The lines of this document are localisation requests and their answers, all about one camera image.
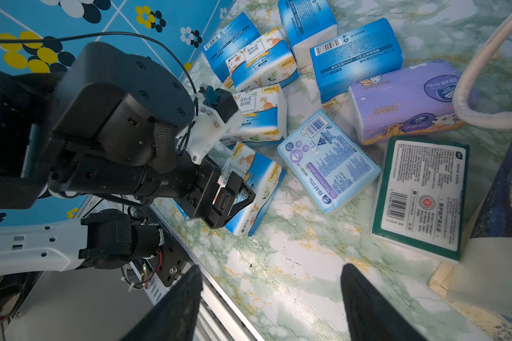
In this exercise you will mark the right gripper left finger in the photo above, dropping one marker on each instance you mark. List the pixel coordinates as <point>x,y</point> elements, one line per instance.
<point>175,316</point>

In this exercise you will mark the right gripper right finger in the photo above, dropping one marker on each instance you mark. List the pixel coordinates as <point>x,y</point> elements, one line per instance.
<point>369,315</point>

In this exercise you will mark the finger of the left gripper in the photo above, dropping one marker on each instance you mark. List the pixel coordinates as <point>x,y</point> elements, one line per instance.
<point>227,202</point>

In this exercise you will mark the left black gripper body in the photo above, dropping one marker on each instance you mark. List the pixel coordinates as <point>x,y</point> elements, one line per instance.
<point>198,188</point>

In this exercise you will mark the orange white tissue pack front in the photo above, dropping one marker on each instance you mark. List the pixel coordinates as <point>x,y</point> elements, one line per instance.
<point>262,175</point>

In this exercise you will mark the orange white tissue pack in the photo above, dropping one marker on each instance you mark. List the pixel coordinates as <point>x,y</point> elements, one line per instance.
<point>262,175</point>
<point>266,61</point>
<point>264,118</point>

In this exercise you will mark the cream canvas tote bag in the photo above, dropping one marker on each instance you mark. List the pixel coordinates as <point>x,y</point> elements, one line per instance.
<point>480,286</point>

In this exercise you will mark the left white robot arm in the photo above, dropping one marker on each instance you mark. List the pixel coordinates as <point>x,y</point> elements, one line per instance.
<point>115,126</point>

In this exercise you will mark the light blue tissue pack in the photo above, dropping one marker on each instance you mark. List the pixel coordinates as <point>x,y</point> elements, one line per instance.
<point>332,168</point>

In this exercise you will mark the orange white tissue pack back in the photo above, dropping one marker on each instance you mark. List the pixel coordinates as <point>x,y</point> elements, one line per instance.
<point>266,61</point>

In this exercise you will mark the blue tissue pack left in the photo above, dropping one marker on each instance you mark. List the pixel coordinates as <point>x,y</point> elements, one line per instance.
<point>232,38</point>

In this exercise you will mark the blue tissue pack middle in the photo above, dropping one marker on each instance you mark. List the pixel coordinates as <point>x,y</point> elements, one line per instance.
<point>357,55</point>

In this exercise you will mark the blue tissue pack back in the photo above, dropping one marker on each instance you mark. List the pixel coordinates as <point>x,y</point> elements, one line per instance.
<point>307,24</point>

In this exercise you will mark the purple tissue pack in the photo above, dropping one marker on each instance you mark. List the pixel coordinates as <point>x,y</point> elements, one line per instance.
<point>410,101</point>

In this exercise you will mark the aluminium front rail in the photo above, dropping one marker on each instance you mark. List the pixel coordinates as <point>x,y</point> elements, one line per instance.
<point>219,318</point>

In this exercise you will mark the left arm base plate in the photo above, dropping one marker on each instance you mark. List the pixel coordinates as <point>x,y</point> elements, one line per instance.
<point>174,259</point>

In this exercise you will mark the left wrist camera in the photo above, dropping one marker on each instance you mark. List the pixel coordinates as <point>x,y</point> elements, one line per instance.
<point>217,114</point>

